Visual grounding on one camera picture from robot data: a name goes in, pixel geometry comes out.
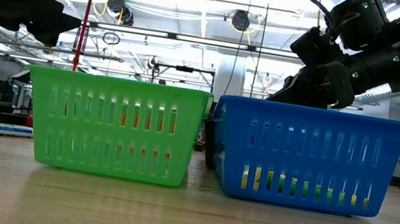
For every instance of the yellow slim highlighter pen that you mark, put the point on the yellow slim highlighter pen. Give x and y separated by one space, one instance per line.
257 178
354 199

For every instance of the black background gantry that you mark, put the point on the black background gantry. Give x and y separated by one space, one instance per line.
184 68

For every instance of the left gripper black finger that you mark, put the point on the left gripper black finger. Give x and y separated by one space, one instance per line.
70 24
33 7

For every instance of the green plastic basket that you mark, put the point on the green plastic basket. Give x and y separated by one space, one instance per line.
120 88

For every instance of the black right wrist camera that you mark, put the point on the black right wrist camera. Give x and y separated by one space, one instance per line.
360 21

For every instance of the long ceiling light bar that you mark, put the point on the long ceiling light bar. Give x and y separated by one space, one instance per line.
210 42

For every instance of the blue plastic basket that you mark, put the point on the blue plastic basket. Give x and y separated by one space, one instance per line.
318 119

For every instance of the orange plastic basket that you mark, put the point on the orange plastic basket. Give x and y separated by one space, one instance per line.
135 121

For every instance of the grey horizontal rail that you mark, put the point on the grey horizontal rail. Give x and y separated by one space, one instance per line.
35 47

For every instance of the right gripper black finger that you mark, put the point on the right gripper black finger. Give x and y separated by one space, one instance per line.
307 88

